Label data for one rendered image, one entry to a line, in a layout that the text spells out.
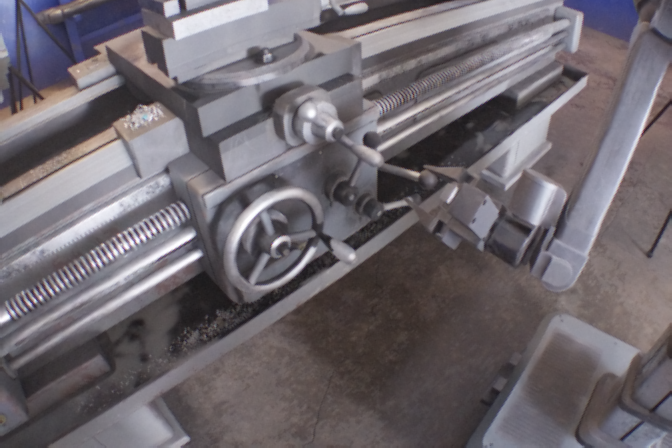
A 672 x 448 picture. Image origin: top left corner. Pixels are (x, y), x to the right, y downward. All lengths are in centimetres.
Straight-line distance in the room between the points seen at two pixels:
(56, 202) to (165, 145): 23
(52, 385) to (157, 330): 29
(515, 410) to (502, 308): 58
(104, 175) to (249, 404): 83
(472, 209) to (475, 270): 116
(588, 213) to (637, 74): 19
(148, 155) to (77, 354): 49
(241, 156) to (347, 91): 23
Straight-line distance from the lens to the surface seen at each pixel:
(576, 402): 119
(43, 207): 84
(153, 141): 83
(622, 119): 62
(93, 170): 85
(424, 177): 96
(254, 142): 76
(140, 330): 113
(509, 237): 62
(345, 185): 91
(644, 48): 63
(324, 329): 152
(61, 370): 107
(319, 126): 72
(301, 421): 136
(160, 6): 75
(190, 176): 80
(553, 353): 124
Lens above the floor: 125
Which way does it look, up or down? 39 degrees down
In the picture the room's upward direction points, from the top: 3 degrees counter-clockwise
